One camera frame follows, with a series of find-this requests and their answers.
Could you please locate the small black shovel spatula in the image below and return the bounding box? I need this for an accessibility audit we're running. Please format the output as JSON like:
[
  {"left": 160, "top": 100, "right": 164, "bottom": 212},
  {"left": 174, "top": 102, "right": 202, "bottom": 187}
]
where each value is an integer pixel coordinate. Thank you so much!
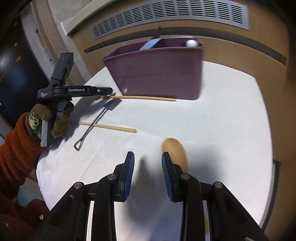
[{"left": 74, "top": 99, "right": 123, "bottom": 152}]

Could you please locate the grey ventilation grille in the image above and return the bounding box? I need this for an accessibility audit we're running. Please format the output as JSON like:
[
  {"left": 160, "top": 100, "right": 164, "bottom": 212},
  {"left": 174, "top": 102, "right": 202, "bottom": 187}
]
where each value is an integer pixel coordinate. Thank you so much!
[{"left": 90, "top": 0, "right": 249, "bottom": 40}]

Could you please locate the wooden spoon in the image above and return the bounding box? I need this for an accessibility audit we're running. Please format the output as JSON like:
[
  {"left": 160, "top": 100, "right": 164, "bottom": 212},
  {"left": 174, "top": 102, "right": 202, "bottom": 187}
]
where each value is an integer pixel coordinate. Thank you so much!
[{"left": 161, "top": 138, "right": 189, "bottom": 173}]

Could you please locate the long wooden chopstick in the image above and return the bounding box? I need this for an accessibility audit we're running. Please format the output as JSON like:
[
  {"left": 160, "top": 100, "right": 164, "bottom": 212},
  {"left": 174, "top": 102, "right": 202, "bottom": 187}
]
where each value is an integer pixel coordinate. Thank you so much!
[{"left": 99, "top": 95, "right": 176, "bottom": 101}]

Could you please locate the white ball-head utensil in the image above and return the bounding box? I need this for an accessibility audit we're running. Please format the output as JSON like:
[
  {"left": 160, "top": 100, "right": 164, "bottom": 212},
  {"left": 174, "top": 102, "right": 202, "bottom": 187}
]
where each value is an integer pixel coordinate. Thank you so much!
[{"left": 184, "top": 40, "right": 199, "bottom": 48}]

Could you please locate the gloved left hand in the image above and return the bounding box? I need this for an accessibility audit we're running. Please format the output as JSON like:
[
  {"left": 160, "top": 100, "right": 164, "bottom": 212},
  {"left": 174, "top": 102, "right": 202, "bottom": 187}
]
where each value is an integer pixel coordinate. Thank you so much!
[{"left": 25, "top": 102, "right": 74, "bottom": 141}]

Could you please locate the light blue spoon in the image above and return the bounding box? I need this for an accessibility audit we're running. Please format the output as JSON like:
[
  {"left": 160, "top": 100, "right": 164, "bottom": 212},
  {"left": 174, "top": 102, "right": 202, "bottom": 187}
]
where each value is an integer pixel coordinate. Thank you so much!
[{"left": 139, "top": 38, "right": 161, "bottom": 51}]

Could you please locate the short wooden chopstick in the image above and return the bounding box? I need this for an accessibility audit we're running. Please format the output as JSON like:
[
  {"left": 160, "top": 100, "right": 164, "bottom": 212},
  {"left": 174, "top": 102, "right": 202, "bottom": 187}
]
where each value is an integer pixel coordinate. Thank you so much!
[{"left": 73, "top": 121, "right": 137, "bottom": 133}]

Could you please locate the maroon plastic bin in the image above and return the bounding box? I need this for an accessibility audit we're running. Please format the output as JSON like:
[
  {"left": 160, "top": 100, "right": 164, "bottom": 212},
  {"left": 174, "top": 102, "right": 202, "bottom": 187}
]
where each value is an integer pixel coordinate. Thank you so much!
[{"left": 102, "top": 36, "right": 205, "bottom": 100}]

